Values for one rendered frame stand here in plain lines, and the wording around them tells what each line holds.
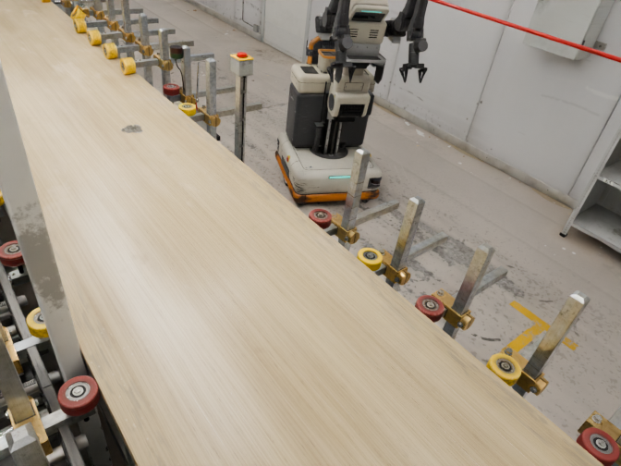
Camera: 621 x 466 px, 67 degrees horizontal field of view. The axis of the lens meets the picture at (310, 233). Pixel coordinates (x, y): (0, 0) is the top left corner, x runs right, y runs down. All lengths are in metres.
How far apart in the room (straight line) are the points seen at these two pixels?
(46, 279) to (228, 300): 0.46
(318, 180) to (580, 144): 2.01
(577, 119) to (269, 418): 3.42
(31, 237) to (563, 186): 3.79
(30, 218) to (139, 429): 0.47
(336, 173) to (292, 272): 1.86
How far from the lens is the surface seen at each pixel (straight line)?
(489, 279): 1.66
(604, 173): 3.64
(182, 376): 1.16
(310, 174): 3.14
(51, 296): 1.11
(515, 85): 4.26
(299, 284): 1.37
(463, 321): 1.47
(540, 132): 4.20
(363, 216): 1.80
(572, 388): 2.74
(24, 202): 0.97
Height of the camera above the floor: 1.84
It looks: 37 degrees down
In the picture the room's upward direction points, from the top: 8 degrees clockwise
